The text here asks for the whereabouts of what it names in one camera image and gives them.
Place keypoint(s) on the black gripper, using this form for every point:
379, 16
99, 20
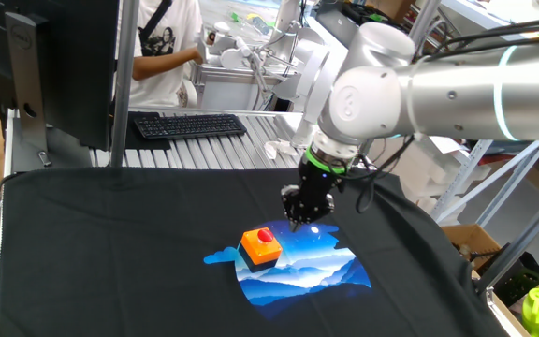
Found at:
318, 182

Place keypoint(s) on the orange box with red button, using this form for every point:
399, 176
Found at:
260, 250

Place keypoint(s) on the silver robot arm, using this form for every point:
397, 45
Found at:
461, 98

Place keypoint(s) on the bare forearm of person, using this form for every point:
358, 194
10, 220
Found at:
162, 64

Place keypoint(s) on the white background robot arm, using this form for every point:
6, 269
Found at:
293, 47

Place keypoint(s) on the crumpled white plastic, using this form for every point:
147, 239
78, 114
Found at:
279, 149

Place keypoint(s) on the white foam packing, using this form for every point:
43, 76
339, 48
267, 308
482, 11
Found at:
419, 175

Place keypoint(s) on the grey metal workbench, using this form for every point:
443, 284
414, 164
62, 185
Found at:
232, 96

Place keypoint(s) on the black keyboard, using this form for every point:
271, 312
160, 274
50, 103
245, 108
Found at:
190, 126

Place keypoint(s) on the white perforated shelf rack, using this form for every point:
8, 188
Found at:
461, 180

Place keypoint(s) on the brown cardboard box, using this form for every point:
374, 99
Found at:
473, 236

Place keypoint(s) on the white articulated device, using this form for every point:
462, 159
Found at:
232, 57

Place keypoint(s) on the black desk mat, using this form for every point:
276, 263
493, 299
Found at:
131, 142

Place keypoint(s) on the person in white t-shirt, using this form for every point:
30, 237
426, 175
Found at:
157, 89

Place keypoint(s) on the black plastic crate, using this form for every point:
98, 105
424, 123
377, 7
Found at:
522, 281

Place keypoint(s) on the green plastic bottle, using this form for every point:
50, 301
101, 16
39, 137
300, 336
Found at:
538, 313

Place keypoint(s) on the white shelf unit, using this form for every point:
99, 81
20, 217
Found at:
475, 14

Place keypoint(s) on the black computer monitor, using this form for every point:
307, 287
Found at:
82, 70

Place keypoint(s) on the silver monitor stand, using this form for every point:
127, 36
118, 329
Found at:
26, 84

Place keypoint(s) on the aluminium frame post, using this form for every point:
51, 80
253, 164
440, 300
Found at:
124, 93
522, 238

